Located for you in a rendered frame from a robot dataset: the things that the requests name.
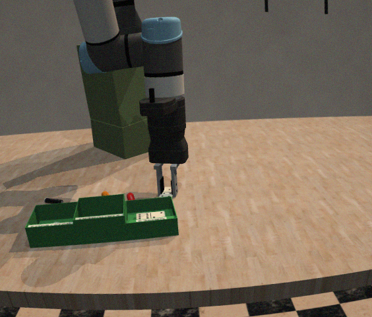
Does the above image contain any green three-compartment bin rack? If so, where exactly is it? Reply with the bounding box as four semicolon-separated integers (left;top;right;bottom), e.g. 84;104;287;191
25;194;179;248

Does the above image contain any red battery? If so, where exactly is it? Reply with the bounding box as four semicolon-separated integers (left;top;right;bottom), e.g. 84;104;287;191
127;193;135;201

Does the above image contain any white domino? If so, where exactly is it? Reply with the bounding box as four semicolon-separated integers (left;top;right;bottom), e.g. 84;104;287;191
159;187;173;199
137;211;165;219

